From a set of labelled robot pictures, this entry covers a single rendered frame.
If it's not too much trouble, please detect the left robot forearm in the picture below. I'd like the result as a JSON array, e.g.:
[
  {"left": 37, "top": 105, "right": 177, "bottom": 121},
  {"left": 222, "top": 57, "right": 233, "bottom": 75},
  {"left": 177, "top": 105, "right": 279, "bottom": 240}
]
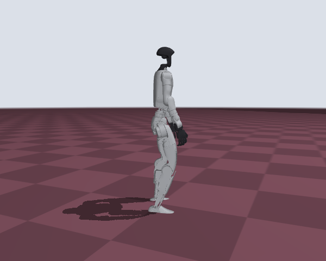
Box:
[{"left": 163, "top": 108, "right": 172, "bottom": 123}]

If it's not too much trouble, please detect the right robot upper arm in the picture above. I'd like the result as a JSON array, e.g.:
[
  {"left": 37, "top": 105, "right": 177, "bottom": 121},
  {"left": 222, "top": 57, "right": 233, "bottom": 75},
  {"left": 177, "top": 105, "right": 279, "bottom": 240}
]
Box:
[{"left": 161, "top": 72, "right": 172, "bottom": 106}]

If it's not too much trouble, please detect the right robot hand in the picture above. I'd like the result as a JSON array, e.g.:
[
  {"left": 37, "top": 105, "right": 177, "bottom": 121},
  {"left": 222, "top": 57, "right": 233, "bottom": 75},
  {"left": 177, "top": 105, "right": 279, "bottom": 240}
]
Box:
[{"left": 174, "top": 123, "right": 188, "bottom": 146}]

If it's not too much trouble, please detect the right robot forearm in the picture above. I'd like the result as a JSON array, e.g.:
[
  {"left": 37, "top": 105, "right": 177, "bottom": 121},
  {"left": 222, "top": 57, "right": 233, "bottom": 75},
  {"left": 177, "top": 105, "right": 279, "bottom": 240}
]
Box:
[{"left": 167, "top": 96, "right": 182, "bottom": 128}]

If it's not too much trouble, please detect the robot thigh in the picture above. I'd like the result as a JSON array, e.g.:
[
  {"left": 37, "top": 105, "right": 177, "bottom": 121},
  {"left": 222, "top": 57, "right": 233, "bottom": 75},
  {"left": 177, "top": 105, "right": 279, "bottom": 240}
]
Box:
[
  {"left": 152, "top": 130, "right": 168, "bottom": 170},
  {"left": 155, "top": 122, "right": 177, "bottom": 175}
]

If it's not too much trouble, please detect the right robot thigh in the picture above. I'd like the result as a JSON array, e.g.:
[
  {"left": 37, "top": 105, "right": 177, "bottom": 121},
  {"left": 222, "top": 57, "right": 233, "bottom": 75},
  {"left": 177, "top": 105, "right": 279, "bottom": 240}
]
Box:
[{"left": 155, "top": 122, "right": 177, "bottom": 175}]

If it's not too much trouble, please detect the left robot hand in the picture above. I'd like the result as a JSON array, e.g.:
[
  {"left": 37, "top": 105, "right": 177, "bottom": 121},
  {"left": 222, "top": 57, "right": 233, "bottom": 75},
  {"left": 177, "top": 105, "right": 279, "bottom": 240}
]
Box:
[{"left": 168, "top": 122, "right": 178, "bottom": 138}]

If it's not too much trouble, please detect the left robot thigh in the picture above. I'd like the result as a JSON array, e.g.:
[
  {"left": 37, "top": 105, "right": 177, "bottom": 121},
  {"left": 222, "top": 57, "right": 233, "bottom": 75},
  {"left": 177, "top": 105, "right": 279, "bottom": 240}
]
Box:
[{"left": 152, "top": 130, "right": 168, "bottom": 170}]

